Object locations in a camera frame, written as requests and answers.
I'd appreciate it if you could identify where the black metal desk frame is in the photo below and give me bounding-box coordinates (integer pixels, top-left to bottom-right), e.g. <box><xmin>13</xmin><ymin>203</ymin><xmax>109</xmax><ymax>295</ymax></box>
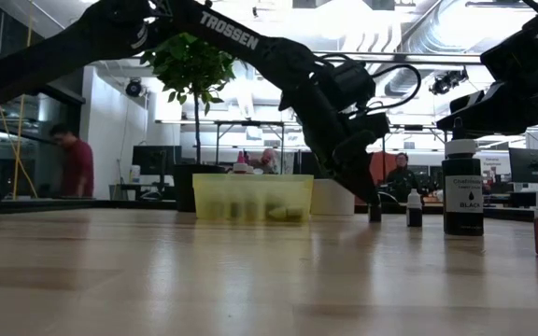
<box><xmin>388</xmin><ymin>122</ymin><xmax>452</xmax><ymax>155</ymax></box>
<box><xmin>213</xmin><ymin>119</ymin><xmax>298</xmax><ymax>177</ymax></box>

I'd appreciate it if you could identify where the large black food colouring bottle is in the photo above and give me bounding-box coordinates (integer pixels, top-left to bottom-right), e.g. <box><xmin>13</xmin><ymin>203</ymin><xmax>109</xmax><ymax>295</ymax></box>
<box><xmin>441</xmin><ymin>117</ymin><xmax>485</xmax><ymax>237</ymax></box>

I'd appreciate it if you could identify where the white plant pot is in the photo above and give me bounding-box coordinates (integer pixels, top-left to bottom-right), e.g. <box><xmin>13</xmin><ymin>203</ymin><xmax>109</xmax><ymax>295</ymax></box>
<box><xmin>309</xmin><ymin>178</ymin><xmax>357</xmax><ymax>217</ymax></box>

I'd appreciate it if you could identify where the black ceiling spotlight cluster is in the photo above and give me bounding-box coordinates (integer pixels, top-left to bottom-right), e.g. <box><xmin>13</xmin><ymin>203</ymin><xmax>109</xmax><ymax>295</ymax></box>
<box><xmin>428</xmin><ymin>67</ymin><xmax>470</xmax><ymax>96</ymax></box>

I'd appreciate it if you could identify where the leafy green tree plant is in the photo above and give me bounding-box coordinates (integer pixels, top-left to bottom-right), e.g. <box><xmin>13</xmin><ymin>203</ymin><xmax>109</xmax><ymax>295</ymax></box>
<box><xmin>138</xmin><ymin>32</ymin><xmax>237</xmax><ymax>165</ymax></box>

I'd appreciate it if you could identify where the yellow translucent plastic bin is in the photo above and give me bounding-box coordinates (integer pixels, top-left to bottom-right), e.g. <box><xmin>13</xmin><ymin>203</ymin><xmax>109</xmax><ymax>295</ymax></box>
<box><xmin>191</xmin><ymin>173</ymin><xmax>315</xmax><ymax>222</ymax></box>

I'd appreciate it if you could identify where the white wall sign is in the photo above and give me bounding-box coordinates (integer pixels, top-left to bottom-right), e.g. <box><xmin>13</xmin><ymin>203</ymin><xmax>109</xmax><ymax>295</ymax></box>
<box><xmin>476</xmin><ymin>151</ymin><xmax>508</xmax><ymax>178</ymax></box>

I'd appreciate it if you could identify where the black camera cable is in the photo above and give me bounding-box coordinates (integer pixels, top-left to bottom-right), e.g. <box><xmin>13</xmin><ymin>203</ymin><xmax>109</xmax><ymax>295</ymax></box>
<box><xmin>315</xmin><ymin>51</ymin><xmax>423</xmax><ymax>114</ymax></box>

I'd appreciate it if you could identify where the long ceiling light bar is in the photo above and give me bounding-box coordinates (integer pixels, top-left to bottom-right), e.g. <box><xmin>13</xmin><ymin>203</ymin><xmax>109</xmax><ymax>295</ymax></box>
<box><xmin>313</xmin><ymin>49</ymin><xmax>488</xmax><ymax>65</ymax></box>

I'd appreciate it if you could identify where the person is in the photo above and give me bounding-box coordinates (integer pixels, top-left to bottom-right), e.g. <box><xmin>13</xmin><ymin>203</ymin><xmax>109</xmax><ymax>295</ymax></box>
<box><xmin>248</xmin><ymin>147</ymin><xmax>279</xmax><ymax>175</ymax></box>
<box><xmin>385</xmin><ymin>151</ymin><xmax>418</xmax><ymax>203</ymax></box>
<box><xmin>48</xmin><ymin>122</ymin><xmax>95</xmax><ymax>199</ymax></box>

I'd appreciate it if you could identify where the red partition panel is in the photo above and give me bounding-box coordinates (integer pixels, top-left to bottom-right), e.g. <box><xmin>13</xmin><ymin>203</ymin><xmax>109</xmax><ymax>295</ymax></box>
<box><xmin>369</xmin><ymin>151</ymin><xmax>399</xmax><ymax>188</ymax></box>

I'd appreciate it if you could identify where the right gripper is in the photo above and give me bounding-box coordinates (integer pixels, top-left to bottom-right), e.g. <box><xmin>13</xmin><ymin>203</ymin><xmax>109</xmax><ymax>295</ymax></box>
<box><xmin>435</xmin><ymin>0</ymin><xmax>538</xmax><ymax>134</ymax></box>

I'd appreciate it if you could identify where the black computer monitor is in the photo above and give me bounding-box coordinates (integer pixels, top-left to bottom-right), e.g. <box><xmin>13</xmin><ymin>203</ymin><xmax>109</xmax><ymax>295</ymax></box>
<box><xmin>507</xmin><ymin>147</ymin><xmax>538</xmax><ymax>184</ymax></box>
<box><xmin>132</xmin><ymin>145</ymin><xmax>183</xmax><ymax>177</ymax></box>

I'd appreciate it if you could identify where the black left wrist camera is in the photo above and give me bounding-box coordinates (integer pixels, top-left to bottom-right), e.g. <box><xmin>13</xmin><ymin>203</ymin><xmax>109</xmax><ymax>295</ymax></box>
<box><xmin>332</xmin><ymin>59</ymin><xmax>377</xmax><ymax>102</ymax></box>

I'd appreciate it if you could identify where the black plant pot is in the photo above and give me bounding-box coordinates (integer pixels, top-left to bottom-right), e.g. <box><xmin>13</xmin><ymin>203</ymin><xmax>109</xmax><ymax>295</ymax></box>
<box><xmin>172</xmin><ymin>162</ymin><xmax>227</xmax><ymax>214</ymax></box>

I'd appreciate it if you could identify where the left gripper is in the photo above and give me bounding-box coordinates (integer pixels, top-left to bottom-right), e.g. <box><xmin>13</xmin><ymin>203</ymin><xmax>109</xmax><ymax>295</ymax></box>
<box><xmin>278</xmin><ymin>83</ymin><xmax>392</xmax><ymax>206</ymax></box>

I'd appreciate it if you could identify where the yellow extension cable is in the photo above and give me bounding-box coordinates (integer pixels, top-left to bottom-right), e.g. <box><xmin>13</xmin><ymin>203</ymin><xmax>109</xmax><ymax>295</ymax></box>
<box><xmin>11</xmin><ymin>0</ymin><xmax>35</xmax><ymax>201</ymax></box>
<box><xmin>0</xmin><ymin>0</ymin><xmax>39</xmax><ymax>200</ymax></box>

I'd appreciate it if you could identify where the black aluminium table frame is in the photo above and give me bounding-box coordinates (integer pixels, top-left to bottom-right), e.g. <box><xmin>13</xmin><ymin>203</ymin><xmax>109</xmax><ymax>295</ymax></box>
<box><xmin>0</xmin><ymin>198</ymin><xmax>536</xmax><ymax>223</ymax></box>

